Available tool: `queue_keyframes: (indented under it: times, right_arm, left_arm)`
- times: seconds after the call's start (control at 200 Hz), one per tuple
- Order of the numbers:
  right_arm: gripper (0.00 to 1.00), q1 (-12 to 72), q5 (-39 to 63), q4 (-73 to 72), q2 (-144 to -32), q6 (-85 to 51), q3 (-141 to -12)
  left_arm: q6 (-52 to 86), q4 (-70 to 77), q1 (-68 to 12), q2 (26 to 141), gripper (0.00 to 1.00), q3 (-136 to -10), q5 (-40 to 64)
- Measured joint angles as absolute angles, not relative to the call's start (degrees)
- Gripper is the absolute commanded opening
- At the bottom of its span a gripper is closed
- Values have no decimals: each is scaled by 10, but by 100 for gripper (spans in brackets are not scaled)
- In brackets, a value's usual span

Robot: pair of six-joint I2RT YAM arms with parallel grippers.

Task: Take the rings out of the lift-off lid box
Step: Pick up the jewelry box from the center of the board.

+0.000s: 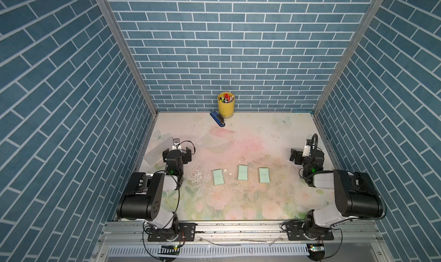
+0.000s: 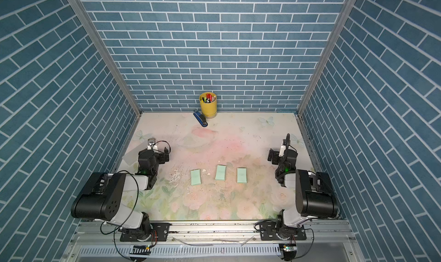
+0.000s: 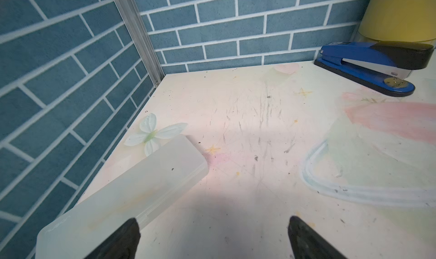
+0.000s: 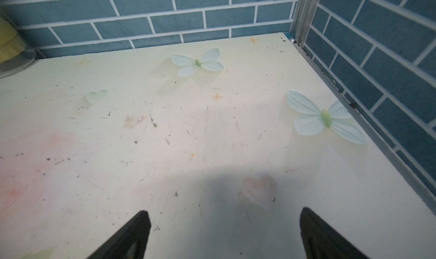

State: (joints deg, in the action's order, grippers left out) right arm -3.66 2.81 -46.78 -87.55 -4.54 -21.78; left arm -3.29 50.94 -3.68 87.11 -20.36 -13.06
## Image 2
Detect green box lid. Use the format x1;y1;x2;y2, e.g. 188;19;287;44
237;168;248;183

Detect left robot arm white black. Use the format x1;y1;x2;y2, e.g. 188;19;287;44
71;147;171;241

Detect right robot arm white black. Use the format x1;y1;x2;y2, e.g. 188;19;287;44
268;149;339;240

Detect left green lid box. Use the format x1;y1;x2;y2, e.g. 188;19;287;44
190;169;202;186

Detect middle green lid box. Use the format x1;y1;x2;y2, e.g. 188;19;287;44
215;164;226;180

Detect blue stapler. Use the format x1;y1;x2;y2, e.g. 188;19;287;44
193;110;208;127

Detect yellow pen cup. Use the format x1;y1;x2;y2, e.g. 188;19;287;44
199;92;217;118

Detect markers in cup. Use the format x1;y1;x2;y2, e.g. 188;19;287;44
201;93;216;104

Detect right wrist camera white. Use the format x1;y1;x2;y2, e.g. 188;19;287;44
279;133;290;157

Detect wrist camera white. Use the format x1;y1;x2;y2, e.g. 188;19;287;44
279;133;290;157
147;138;158;150

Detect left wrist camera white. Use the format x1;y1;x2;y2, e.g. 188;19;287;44
147;138;158;150

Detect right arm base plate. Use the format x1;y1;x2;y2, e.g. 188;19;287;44
254;220;307;241

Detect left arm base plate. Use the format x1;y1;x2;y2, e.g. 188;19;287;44
120;223;171;243

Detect aluminium front rail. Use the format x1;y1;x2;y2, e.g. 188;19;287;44
61;220;364;262

